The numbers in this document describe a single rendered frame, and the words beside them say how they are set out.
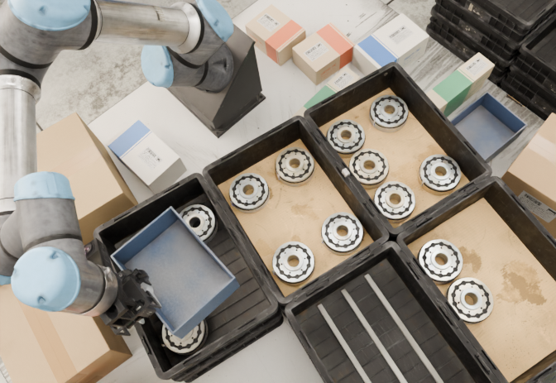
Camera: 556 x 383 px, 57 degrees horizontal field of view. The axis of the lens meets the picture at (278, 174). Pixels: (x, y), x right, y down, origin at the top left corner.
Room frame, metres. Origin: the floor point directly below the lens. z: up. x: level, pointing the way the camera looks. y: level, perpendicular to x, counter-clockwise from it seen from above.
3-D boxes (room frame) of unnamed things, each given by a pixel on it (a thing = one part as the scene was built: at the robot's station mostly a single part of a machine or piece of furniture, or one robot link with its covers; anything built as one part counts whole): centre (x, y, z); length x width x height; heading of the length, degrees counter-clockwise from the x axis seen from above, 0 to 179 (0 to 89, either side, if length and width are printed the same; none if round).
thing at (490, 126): (0.63, -0.59, 0.74); 0.20 x 0.15 x 0.07; 119
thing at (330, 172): (0.45, -0.02, 0.87); 0.40 x 0.30 x 0.11; 21
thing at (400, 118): (0.68, -0.33, 0.86); 0.10 x 0.10 x 0.01
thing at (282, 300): (0.45, -0.02, 0.92); 0.40 x 0.30 x 0.02; 21
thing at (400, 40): (0.96, -0.42, 0.75); 0.20 x 0.12 x 0.09; 118
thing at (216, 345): (0.34, 0.26, 0.92); 0.40 x 0.30 x 0.02; 21
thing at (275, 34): (1.11, -0.08, 0.74); 0.16 x 0.12 x 0.07; 34
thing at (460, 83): (0.76, -0.55, 0.79); 0.24 x 0.06 x 0.06; 119
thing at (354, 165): (0.53, -0.24, 0.86); 0.10 x 0.10 x 0.01
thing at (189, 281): (0.28, 0.23, 1.10); 0.20 x 0.15 x 0.07; 33
